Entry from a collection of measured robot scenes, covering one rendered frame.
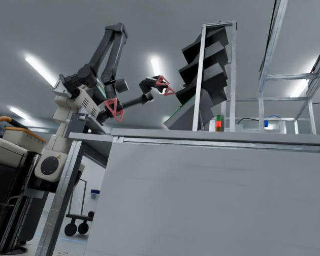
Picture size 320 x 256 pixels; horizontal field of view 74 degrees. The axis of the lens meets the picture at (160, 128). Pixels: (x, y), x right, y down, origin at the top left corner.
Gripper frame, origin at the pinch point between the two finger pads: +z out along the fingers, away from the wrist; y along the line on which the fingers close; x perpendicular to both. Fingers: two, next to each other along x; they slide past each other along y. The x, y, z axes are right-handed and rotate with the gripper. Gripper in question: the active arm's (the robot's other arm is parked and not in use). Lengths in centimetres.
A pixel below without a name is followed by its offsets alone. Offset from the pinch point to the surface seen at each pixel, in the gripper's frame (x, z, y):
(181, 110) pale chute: 14.0, 19.1, -7.3
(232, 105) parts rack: 2.5, 42.2, -7.8
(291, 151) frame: 20, 72, -25
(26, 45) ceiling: -38, -475, 93
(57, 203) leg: 80, 4, -31
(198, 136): 29, 45, -31
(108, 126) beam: 4, -522, 488
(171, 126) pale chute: 23.6, 18.1, -6.6
